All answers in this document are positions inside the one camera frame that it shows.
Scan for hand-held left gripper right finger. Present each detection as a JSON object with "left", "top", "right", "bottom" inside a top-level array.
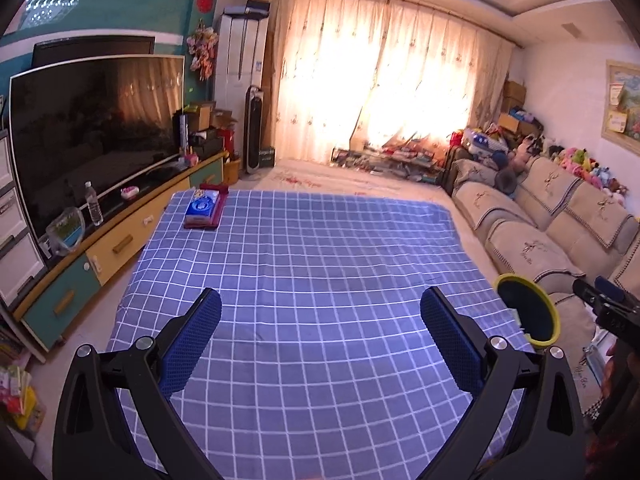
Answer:
[{"left": 420, "top": 286, "right": 586, "bottom": 480}]

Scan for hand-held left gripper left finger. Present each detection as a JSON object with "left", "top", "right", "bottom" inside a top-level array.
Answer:
[{"left": 52, "top": 287, "right": 223, "bottom": 480}]

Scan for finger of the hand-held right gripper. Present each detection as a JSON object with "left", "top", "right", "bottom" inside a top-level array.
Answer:
[
  {"left": 594, "top": 275, "right": 640, "bottom": 304},
  {"left": 571, "top": 278, "right": 609, "bottom": 312}
]

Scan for yellow-rimmed dark trash bin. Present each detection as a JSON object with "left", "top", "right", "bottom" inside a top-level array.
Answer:
[{"left": 492, "top": 274, "right": 562, "bottom": 350}]

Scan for clear plastic bag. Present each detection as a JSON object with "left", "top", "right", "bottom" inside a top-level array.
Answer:
[{"left": 582, "top": 342, "right": 610, "bottom": 378}]

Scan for beige sofa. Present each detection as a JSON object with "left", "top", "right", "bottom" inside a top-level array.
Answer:
[{"left": 445, "top": 152, "right": 640, "bottom": 413}]

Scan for yellow green television stand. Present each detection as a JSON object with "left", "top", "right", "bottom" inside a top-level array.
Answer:
[{"left": 12, "top": 152, "right": 226, "bottom": 353}]

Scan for blue tissue pack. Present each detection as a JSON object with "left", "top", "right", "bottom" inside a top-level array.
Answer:
[{"left": 184, "top": 195, "right": 221, "bottom": 226}]

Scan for red flat box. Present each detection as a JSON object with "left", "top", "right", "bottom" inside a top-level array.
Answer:
[{"left": 182, "top": 184, "right": 230, "bottom": 231}]

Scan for pile of plush toys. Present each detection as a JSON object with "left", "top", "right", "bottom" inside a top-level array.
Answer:
[{"left": 510, "top": 132, "right": 631, "bottom": 206}]

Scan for blue checked tablecloth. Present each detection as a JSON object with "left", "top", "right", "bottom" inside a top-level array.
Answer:
[{"left": 105, "top": 187, "right": 536, "bottom": 480}]

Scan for clear water bottle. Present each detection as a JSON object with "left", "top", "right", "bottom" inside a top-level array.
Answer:
[{"left": 84, "top": 181, "right": 105, "bottom": 227}]

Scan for pile of colourful packets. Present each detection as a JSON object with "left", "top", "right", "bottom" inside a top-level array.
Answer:
[{"left": 0, "top": 325, "right": 46, "bottom": 436}]

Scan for framed landscape picture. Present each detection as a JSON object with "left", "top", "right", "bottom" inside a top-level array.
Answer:
[{"left": 601, "top": 59, "right": 640, "bottom": 154}]

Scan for blue white bag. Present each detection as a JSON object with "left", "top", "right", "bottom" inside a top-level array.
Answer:
[{"left": 462, "top": 127, "right": 508, "bottom": 161}]

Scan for pile of books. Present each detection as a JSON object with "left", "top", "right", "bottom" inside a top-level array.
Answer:
[{"left": 332, "top": 140, "right": 447, "bottom": 182}]

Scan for white drawer unit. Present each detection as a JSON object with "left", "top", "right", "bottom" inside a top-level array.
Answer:
[{"left": 0, "top": 127, "right": 48, "bottom": 308}]

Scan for stacked cardboard boxes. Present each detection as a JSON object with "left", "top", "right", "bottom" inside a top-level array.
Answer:
[{"left": 500, "top": 80, "right": 529, "bottom": 132}]

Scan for black tower fan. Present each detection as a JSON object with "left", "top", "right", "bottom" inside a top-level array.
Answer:
[{"left": 244, "top": 85, "right": 267, "bottom": 174}]

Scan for open cardboard boxes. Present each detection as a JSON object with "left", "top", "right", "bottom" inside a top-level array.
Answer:
[{"left": 172, "top": 101, "right": 238, "bottom": 161}]

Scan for black flat television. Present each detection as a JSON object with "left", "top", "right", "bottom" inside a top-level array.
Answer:
[{"left": 9, "top": 54, "right": 187, "bottom": 241}]

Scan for cream curtains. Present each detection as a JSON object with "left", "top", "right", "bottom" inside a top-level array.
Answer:
[{"left": 272, "top": 0, "right": 516, "bottom": 171}]

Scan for white tall cabinet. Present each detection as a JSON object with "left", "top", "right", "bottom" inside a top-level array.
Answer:
[{"left": 215, "top": 12, "right": 273, "bottom": 161}]

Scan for artificial flower decoration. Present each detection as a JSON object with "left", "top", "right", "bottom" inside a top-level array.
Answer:
[{"left": 187, "top": 25, "right": 221, "bottom": 82}]

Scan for black monitor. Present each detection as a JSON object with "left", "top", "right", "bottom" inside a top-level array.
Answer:
[{"left": 31, "top": 35, "right": 157, "bottom": 70}]

